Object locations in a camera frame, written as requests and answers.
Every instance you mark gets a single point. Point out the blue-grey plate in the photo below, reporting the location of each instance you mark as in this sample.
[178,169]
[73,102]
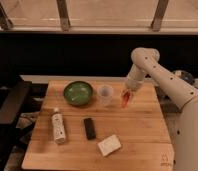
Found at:
[186,76]

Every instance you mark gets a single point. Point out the black rectangular block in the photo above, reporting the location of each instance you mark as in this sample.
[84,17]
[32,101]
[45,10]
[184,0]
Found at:
[89,128]

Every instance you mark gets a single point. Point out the wooden cutting board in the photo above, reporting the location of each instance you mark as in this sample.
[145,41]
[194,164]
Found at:
[140,127]

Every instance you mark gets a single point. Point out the white sponge block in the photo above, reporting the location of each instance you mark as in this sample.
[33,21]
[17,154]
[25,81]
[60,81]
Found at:
[109,145]

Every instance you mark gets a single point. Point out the green ceramic bowl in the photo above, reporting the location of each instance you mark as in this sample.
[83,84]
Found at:
[78,93]

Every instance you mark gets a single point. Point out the white bottle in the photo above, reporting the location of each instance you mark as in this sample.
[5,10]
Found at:
[59,133]

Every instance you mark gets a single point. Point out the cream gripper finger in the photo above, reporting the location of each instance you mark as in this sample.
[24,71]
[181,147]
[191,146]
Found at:
[123,93]
[130,94]

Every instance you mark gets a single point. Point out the translucent plastic cup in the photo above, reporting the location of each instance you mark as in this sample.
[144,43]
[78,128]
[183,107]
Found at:
[105,94]

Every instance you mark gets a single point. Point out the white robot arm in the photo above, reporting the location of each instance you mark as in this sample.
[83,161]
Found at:
[181,93]

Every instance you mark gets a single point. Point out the black chair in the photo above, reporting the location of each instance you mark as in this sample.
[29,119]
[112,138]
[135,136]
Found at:
[10,112]

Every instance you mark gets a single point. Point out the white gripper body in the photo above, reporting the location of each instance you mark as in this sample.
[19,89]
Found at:
[134,82]

